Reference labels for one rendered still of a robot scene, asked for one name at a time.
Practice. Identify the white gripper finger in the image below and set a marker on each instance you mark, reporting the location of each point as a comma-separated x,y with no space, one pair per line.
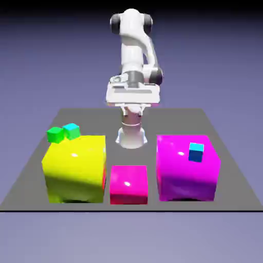
124,110
141,110

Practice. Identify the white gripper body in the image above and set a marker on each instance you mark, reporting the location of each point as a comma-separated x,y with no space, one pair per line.
133,95

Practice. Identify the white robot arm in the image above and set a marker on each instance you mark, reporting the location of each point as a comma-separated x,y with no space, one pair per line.
131,51

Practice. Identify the small teal green cube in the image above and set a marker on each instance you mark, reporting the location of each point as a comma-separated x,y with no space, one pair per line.
72,131

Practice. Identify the small blue cube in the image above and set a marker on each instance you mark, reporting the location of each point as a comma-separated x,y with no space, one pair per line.
196,152

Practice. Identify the large pink box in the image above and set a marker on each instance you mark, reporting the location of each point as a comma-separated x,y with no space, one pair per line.
128,184

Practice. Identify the large magenta box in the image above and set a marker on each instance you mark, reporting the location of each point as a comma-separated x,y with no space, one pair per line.
186,169

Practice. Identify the large yellow box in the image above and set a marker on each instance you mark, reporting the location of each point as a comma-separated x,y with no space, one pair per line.
75,168

